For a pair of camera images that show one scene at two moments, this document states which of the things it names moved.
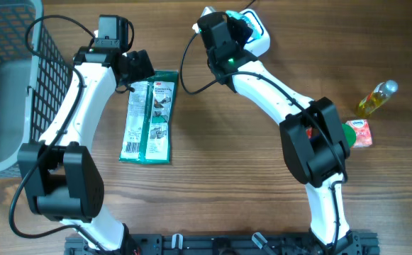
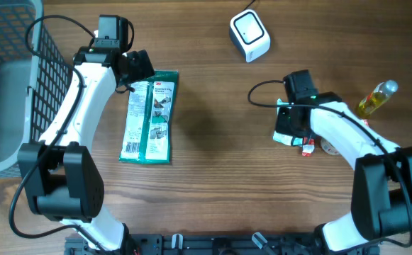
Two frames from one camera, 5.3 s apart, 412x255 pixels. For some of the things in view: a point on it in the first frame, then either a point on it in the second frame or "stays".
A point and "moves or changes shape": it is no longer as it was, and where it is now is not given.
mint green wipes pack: x=259 y=39 moves or changes shape
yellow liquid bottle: x=377 y=98 stays
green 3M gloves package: x=147 y=135 stays
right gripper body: x=237 y=33 → x=285 y=124
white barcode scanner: x=259 y=46 stays
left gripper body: x=131 y=68 stays
